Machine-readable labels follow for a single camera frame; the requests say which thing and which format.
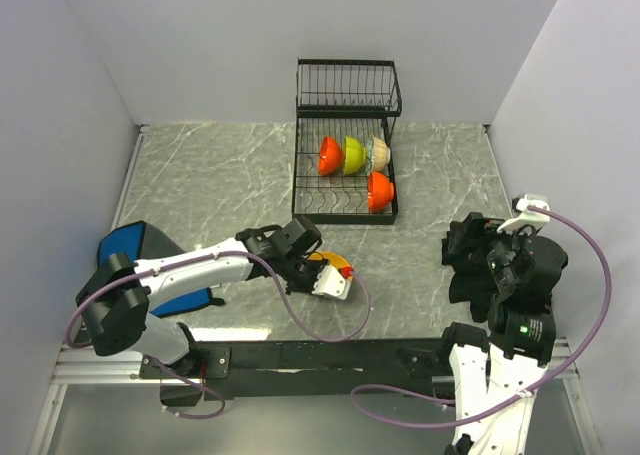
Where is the red-orange bowl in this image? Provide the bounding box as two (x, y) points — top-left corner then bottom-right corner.
(367, 171), (395, 213)
(318, 136), (344, 176)

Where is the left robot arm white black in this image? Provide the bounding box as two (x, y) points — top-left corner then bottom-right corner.
(71, 217), (348, 377)

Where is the lime green bowl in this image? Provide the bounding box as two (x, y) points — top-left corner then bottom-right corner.
(343, 136), (366, 175)

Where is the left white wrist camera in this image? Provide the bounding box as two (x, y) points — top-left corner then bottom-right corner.
(311, 265), (351, 301)

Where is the black base beam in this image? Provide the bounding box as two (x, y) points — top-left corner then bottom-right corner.
(138, 338), (481, 401)

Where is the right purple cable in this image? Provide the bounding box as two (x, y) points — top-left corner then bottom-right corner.
(349, 205), (612, 432)

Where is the black wire dish rack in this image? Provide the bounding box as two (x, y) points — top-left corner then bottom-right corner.
(291, 58), (402, 225)

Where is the blue cloth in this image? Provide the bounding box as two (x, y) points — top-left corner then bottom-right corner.
(96, 221), (225, 318)

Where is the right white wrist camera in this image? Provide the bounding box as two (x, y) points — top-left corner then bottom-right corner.
(497, 194), (550, 233)

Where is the black cloth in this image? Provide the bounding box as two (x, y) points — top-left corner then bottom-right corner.
(441, 235), (496, 323)

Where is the aluminium frame rail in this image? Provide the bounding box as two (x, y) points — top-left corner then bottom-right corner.
(51, 345), (159, 385)

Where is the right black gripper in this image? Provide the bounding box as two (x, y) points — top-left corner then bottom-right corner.
(448, 208), (535, 289)

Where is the yellow-orange bowl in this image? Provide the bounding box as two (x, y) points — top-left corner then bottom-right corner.
(308, 251), (352, 270)

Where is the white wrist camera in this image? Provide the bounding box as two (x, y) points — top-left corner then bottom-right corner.
(497, 194), (550, 233)
(311, 265), (351, 301)

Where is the patterned white teal bowl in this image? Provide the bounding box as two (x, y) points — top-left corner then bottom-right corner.
(366, 136), (391, 172)

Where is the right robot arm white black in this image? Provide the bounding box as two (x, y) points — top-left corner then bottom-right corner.
(438, 212), (568, 454)

